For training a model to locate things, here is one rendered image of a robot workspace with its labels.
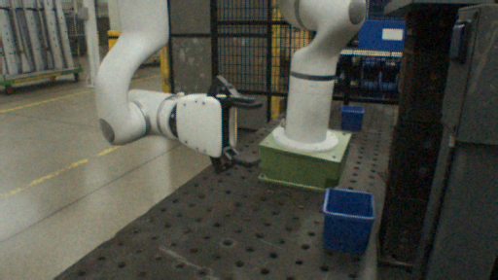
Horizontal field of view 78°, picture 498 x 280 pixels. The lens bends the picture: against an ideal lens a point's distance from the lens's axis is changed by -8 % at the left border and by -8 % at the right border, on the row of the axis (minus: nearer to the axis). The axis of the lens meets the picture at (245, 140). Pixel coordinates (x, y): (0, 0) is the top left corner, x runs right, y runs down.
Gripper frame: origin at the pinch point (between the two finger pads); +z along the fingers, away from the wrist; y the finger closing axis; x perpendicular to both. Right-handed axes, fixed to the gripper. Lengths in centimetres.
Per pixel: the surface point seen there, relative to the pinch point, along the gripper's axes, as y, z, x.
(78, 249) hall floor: 94, -130, -21
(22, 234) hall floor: 94, -169, -6
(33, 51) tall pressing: 8, -748, -236
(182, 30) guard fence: -21, -226, -192
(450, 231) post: 2.4, 29.7, 8.1
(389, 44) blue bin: -13, -10, -120
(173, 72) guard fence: 21, -239, -190
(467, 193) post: -1.8, 30.3, 8.0
